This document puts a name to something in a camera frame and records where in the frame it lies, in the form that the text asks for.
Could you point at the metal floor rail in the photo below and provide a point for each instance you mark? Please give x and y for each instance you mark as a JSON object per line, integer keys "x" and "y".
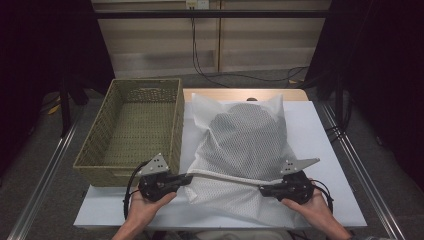
{"x": 43, "y": 180}
{"x": 373, "y": 186}

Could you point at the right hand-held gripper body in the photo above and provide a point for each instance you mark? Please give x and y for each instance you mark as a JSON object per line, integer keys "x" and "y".
{"x": 298, "y": 188}

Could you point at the black horizontal bar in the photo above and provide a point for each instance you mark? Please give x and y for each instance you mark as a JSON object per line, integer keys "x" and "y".
{"x": 213, "y": 14}

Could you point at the green woven basket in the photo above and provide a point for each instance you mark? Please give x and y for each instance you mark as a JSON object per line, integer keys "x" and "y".
{"x": 140, "y": 133}

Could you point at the dark curtain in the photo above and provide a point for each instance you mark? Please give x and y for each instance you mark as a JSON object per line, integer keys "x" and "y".
{"x": 40, "y": 50}
{"x": 383, "y": 66}

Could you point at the person's right hand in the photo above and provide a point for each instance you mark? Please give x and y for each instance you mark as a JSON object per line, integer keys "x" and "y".
{"x": 315, "y": 210}

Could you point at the white mesh laundry bag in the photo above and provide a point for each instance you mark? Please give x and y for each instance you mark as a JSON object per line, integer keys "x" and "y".
{"x": 243, "y": 143}

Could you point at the dark table grommet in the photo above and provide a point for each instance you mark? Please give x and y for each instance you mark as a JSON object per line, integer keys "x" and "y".
{"x": 251, "y": 99}

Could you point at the white table mat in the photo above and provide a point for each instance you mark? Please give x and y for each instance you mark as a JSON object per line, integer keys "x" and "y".
{"x": 100, "y": 210}

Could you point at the white wall outlet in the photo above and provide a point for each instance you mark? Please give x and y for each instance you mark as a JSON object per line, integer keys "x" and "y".
{"x": 197, "y": 4}

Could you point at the black metal stand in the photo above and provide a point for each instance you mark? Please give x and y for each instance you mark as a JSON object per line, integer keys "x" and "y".
{"x": 339, "y": 100}
{"x": 65, "y": 110}

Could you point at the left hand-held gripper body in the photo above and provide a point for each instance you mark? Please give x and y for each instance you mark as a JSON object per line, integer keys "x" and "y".
{"x": 156, "y": 185}

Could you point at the yellow floor tape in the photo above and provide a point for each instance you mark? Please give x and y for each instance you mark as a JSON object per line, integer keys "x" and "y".
{"x": 53, "y": 109}

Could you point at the person's left hand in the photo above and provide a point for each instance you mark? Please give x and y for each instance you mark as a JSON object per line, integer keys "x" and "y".
{"x": 143, "y": 210}

